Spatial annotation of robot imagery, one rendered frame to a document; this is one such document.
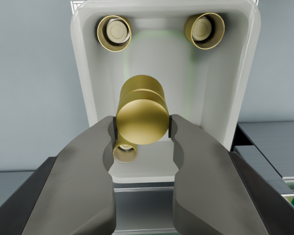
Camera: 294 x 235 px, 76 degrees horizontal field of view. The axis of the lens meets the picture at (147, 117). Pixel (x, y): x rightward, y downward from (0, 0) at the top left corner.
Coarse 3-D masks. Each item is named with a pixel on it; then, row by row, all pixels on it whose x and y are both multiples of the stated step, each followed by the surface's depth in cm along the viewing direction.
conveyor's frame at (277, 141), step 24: (240, 144) 34; (264, 144) 27; (288, 144) 27; (288, 168) 23; (0, 192) 32; (120, 192) 32; (144, 192) 32; (168, 192) 32; (120, 216) 28; (144, 216) 28; (168, 216) 28
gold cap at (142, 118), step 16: (128, 80) 14; (144, 80) 14; (128, 96) 12; (144, 96) 11; (160, 96) 12; (128, 112) 11; (144, 112) 11; (160, 112) 11; (128, 128) 12; (144, 128) 12; (160, 128) 12; (144, 144) 12
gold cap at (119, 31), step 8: (112, 16) 19; (120, 16) 19; (104, 24) 21; (112, 24) 21; (120, 24) 21; (128, 24) 19; (104, 32) 22; (112, 32) 22; (120, 32) 22; (128, 32) 23; (104, 40) 21; (112, 40) 22; (120, 40) 22; (128, 40) 20; (112, 48) 21; (120, 48) 21
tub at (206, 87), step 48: (96, 0) 16; (144, 0) 16; (192, 0) 16; (240, 0) 16; (96, 48) 21; (144, 48) 24; (192, 48) 25; (240, 48) 19; (96, 96) 21; (192, 96) 28; (240, 96) 20
